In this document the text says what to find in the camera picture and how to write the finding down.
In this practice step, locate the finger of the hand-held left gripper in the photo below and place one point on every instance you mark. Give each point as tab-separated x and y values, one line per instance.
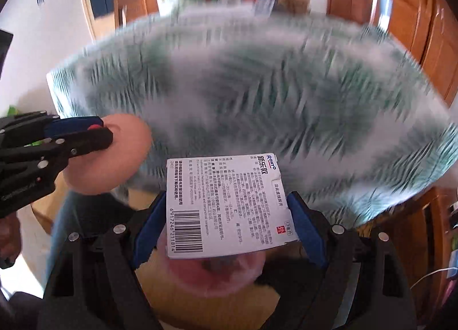
89	141
71	126

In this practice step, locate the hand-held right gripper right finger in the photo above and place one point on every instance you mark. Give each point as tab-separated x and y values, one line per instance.
307	233

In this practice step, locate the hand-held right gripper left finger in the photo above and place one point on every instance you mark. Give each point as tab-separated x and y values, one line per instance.
150	233

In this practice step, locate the peach round object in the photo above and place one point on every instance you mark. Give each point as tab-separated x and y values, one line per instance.
118	163

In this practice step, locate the pink round container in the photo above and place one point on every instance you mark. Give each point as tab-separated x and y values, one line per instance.
214	276

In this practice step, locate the white medicine box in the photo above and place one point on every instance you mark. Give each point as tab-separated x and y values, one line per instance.
232	208

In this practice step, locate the silver blister pack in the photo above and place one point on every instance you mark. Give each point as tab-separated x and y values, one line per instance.
266	4

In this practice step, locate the wooden chair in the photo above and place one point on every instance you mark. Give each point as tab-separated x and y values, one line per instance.
125	11

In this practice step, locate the leaf print tablecloth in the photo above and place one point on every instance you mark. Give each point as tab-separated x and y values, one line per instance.
250	101

